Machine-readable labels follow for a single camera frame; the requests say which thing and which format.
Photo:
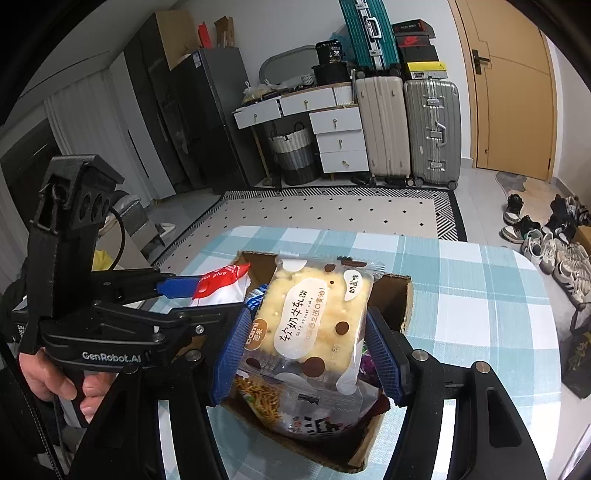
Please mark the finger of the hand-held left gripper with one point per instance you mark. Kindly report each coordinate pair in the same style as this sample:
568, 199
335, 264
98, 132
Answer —
180, 286
198, 318

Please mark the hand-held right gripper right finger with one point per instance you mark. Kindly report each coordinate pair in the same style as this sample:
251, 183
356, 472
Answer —
383, 360

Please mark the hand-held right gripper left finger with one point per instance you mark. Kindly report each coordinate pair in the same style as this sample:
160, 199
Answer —
228, 360

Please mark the purple snack packet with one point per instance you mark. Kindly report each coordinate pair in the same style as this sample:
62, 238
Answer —
370, 367

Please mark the small white noodle snack packet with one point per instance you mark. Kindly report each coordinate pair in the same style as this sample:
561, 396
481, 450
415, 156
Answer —
221, 290

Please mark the blue white snack packet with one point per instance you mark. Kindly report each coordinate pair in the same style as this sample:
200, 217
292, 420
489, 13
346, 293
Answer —
256, 300

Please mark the beige dotted cake packet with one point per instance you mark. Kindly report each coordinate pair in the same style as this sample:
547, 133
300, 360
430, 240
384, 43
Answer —
314, 318

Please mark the large white noodle snack packet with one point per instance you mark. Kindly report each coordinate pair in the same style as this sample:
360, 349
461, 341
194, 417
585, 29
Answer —
300, 410

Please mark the person's left hand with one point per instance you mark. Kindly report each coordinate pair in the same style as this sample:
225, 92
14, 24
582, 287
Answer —
46, 374

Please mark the yellow plastic bag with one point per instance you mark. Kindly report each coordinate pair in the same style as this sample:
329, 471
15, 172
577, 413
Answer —
102, 261

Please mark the white slipper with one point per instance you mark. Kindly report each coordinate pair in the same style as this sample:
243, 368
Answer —
166, 227

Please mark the grey trash bin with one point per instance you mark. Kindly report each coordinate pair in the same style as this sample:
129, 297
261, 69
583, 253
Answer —
136, 221

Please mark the blue checked tablecloth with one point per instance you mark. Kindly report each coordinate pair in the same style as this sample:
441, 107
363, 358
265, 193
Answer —
461, 300

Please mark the white curtain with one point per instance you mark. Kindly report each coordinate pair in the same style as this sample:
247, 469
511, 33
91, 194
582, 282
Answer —
92, 138

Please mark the black white patterned rug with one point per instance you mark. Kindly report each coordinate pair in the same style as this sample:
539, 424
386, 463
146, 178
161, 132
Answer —
346, 212

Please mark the black refrigerator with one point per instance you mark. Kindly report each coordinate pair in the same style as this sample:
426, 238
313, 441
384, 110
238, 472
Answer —
207, 129

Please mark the dark wardrobe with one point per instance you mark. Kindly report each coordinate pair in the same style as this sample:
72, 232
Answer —
152, 115

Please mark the woven laundry basket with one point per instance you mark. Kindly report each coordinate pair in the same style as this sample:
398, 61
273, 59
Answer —
293, 152

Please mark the black paper bag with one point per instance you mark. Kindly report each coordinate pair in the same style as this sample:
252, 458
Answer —
577, 355

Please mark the pile of loose shoes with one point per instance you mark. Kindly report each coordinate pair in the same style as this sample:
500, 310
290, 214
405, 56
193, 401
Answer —
554, 258

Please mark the knotted plastic food bag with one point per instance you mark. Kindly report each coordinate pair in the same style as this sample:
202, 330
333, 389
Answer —
255, 93

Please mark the grey doormat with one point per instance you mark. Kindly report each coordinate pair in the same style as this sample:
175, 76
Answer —
510, 180

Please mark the beige suitcase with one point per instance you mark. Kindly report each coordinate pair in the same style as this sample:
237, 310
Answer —
383, 134

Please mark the white drawer desk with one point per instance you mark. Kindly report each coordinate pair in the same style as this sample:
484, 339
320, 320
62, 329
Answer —
341, 124

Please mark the grey suitcase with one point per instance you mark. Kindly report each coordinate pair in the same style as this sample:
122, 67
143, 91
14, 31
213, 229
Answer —
431, 134

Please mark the small brown cardboard box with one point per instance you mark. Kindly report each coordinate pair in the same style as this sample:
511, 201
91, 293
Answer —
582, 237

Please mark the oval grey mirror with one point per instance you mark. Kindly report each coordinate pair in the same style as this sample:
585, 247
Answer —
286, 62

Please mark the flat cardboard sheet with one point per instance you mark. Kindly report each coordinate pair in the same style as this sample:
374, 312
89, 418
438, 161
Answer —
178, 37

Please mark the red paper bag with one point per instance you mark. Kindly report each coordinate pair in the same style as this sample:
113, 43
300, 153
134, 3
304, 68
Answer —
205, 37

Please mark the brown paper bag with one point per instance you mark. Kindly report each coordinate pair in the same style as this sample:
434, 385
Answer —
224, 32

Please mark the black tub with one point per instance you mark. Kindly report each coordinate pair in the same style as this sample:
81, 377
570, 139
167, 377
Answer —
330, 54

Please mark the tan wooden door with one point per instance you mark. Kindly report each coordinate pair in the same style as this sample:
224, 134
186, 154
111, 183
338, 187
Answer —
517, 115

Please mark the teal suitcase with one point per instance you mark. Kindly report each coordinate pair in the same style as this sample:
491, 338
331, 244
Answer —
364, 32

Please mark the red black shoe box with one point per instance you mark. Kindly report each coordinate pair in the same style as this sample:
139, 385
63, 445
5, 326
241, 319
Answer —
415, 46

